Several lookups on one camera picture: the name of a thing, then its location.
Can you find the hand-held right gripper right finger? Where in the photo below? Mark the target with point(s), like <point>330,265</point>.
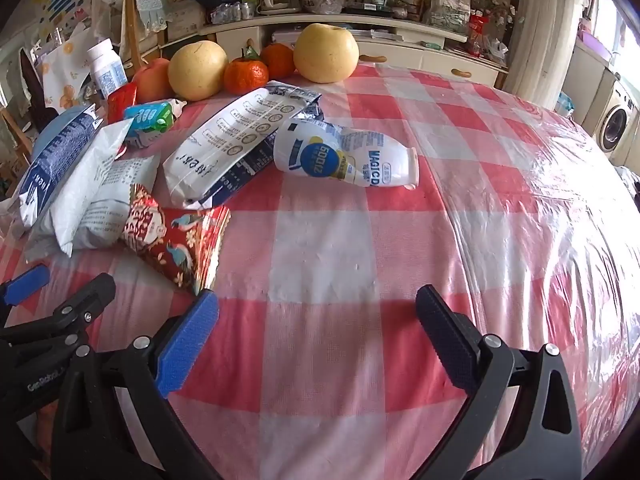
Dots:
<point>450,345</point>

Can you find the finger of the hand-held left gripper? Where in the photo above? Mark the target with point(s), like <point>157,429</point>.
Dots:
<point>27,282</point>
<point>90,295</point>

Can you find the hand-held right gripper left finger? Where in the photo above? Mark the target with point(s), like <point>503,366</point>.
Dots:
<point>187,345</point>

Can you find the white plastic pouch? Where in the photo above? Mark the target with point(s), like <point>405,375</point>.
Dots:
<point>95,195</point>

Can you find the red patterned wrapper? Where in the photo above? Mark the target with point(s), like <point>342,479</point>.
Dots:
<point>175,240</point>

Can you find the blue white carton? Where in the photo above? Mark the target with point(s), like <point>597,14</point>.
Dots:
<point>50,170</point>

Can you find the small green blue carton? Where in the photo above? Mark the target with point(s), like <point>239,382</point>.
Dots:
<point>150,117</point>

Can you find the red drink mix packet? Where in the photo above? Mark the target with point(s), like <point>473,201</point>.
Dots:
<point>121,105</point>

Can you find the silver milk carton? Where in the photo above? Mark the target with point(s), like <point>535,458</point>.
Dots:
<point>225,140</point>

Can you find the crushed white yogurt bottle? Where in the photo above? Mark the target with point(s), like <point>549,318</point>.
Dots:
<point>320,155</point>

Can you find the red checked tablecloth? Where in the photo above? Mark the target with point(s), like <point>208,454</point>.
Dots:
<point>400,240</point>

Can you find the slim wooden chair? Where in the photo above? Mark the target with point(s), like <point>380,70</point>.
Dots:
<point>15,135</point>

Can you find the dark jacket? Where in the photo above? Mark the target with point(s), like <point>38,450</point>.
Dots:
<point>37,90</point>

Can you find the fruit printed cloth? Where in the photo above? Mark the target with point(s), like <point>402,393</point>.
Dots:
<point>65,75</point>

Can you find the white supplement bottle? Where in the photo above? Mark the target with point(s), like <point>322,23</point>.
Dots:
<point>107,75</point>

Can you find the red apple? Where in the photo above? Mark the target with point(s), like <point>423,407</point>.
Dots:
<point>152,82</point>

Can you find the yellow pear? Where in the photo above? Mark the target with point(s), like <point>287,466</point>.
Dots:
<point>325,52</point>
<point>197,70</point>

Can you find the orange mandarin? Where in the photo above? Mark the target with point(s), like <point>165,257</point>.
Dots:
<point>279,60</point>
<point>245,76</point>

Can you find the white washing machine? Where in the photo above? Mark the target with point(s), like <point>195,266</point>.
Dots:
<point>617,120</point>

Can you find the cream television cabinet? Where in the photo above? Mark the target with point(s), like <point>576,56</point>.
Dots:
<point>425,57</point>

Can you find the white printed cardboard box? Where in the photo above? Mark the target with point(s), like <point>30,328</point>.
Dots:
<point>185,22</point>

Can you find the pale lace chair cover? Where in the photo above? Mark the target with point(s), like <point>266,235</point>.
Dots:
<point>147,5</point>

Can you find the pack of silver cans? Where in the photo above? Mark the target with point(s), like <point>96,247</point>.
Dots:
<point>232,12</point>

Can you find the stack of books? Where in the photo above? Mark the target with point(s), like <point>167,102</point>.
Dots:
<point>380,35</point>

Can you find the red snack bag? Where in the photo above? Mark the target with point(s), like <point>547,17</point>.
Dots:
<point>479,27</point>

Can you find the white curtain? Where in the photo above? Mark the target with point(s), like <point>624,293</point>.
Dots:
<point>545,35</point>

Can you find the filled clear plastic bag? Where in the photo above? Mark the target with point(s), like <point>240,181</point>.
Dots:
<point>447,10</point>

